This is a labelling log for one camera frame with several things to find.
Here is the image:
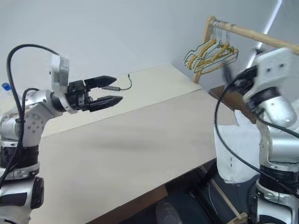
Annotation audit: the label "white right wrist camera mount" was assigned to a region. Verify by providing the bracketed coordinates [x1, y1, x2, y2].
[242, 47, 299, 101]

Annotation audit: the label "grey USB hub with cable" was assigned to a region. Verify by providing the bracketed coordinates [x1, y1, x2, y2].
[100, 73, 133, 91]

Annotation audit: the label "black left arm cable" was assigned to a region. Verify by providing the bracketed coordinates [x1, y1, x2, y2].
[0, 44, 60, 187]

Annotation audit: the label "yellow wire hanger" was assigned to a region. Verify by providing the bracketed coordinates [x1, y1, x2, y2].
[186, 24, 231, 70]

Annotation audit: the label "white garment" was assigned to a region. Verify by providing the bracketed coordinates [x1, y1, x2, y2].
[211, 109, 263, 184]

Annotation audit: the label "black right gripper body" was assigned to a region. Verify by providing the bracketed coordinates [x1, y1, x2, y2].
[234, 66, 258, 95]

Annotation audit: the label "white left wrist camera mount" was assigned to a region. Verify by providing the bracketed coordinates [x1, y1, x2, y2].
[50, 54, 78, 114]

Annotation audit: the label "grey translucent rounded object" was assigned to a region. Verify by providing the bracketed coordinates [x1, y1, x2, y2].
[155, 200, 182, 224]

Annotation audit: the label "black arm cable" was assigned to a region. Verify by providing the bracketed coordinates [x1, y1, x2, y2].
[214, 67, 299, 196]
[0, 44, 60, 187]

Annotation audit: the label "light wooden clothes rack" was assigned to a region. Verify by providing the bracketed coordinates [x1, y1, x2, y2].
[192, 15, 299, 224]

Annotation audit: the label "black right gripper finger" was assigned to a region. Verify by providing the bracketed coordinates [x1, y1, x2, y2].
[252, 45, 265, 57]
[221, 64, 236, 86]

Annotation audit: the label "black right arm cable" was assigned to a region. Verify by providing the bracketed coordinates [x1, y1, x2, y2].
[214, 67, 299, 196]

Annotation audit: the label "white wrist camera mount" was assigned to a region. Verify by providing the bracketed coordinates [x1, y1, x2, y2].
[50, 54, 78, 114]
[242, 47, 299, 101]

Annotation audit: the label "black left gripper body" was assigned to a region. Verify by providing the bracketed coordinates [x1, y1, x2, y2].
[65, 80, 92, 111]

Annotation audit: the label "yellow and green wire hangers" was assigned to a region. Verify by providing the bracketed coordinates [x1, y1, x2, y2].
[193, 25, 239, 75]

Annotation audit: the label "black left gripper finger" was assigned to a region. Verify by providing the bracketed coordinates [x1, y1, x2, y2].
[87, 95, 124, 113]
[84, 75, 117, 90]

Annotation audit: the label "dark brown wooden board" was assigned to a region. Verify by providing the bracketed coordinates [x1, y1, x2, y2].
[208, 85, 258, 125]

